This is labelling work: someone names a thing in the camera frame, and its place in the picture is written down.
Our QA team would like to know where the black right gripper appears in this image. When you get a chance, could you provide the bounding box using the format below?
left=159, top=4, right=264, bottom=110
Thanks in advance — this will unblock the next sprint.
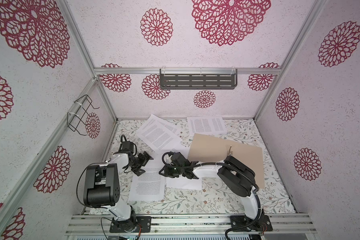
left=157, top=164, right=184, bottom=178

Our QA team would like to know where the white printed paper sheet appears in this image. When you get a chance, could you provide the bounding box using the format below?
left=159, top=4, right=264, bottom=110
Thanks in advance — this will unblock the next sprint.
left=138, top=114, right=180, bottom=134
left=137, top=119, right=181, bottom=153

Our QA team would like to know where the beige paper folder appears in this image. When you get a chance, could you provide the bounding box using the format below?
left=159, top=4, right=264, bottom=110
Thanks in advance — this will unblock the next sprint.
left=188, top=134, right=265, bottom=189

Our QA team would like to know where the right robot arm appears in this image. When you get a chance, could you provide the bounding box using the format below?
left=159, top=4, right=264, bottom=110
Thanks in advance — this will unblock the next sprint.
left=159, top=152, right=262, bottom=224

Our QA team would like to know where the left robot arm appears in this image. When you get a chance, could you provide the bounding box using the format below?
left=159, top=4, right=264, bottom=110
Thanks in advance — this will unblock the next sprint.
left=83, top=152, right=154, bottom=232

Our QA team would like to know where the blank white paper sheet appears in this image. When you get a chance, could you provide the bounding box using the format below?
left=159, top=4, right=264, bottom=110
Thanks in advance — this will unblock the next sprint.
left=165, top=143, right=203, bottom=191

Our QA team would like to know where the white printed sheet near base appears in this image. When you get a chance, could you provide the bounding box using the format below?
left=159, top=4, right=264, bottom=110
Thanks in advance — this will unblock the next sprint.
left=129, top=167, right=166, bottom=202

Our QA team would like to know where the white printed sheet far right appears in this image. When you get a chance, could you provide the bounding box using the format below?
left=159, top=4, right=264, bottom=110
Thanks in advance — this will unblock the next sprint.
left=187, top=116, right=227, bottom=135

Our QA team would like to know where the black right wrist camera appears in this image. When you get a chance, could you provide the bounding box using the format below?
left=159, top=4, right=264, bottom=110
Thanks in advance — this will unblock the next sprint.
left=171, top=152, right=189, bottom=167

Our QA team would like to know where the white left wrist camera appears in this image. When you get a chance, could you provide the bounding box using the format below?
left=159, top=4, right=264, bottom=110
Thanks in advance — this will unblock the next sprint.
left=118, top=141, right=138, bottom=156

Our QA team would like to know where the black corrugated left cable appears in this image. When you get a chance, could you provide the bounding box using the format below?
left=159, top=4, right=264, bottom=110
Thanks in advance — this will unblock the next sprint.
left=119, top=134, right=137, bottom=151

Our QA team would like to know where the black corrugated cable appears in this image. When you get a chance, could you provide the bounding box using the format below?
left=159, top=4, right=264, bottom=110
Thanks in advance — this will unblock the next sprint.
left=119, top=134, right=137, bottom=151
left=161, top=151, right=263, bottom=240

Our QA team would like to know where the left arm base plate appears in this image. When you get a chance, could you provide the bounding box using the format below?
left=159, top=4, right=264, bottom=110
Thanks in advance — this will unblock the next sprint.
left=110, top=216, right=152, bottom=234

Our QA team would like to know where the black wire wall rack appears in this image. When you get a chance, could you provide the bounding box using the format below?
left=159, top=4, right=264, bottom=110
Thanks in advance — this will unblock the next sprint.
left=66, top=95, right=101, bottom=139

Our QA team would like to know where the grey slotted wall shelf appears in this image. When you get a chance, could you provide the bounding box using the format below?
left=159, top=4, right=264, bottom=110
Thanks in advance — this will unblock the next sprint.
left=159, top=69, right=238, bottom=90

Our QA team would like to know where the aluminium front rail frame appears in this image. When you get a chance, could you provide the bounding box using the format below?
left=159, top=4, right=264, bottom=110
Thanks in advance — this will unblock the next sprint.
left=64, top=214, right=317, bottom=239

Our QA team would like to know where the black corrugated right cable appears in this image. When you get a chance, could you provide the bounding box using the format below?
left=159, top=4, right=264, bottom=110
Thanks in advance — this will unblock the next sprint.
left=161, top=151, right=263, bottom=240

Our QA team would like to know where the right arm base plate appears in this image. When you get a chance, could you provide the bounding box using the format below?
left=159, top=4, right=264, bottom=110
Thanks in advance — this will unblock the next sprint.
left=230, top=210, right=273, bottom=233

